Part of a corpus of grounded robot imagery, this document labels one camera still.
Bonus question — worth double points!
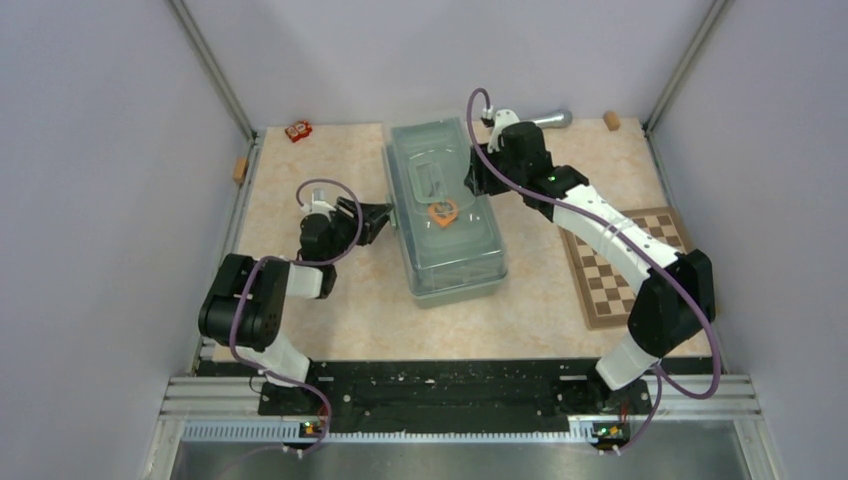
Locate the wooden block left rail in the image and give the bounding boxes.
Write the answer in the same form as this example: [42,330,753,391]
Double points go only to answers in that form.
[232,157,249,185]

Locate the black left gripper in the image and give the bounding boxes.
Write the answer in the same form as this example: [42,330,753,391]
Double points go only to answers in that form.
[325,196,394,264]

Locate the orange tape measure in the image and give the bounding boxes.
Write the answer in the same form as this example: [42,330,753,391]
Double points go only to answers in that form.
[427,198,459,229]

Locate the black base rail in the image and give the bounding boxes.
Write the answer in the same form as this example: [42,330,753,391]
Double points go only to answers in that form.
[198,357,723,435]

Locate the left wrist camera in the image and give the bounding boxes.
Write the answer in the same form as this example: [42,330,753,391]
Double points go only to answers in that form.
[301,188,336,217]

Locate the wooden block back right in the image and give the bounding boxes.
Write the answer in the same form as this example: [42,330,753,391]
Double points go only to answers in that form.
[602,110,621,132]

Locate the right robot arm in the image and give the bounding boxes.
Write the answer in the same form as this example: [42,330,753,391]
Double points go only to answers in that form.
[465,120,722,412]

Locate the red owl toy block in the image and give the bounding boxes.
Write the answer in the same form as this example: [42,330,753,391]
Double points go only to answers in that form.
[284,120,313,143]

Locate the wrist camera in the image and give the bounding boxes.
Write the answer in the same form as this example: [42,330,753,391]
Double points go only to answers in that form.
[481,106,521,154]
[301,188,336,217]

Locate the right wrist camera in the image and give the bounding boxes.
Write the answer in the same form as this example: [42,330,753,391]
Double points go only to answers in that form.
[481,106,521,154]

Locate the silver metal cylinder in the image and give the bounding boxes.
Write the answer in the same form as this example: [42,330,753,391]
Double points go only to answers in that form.
[530,109,573,129]

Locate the translucent green plastic toolbox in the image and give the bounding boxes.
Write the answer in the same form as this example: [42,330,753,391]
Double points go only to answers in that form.
[382,116,508,309]

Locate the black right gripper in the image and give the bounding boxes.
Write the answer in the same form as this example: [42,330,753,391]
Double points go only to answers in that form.
[464,142,524,198]

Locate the wooden chessboard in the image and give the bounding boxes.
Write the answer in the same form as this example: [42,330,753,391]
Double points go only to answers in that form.
[560,206,693,331]

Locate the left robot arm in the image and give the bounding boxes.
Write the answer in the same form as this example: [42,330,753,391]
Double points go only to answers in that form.
[198,197,394,416]

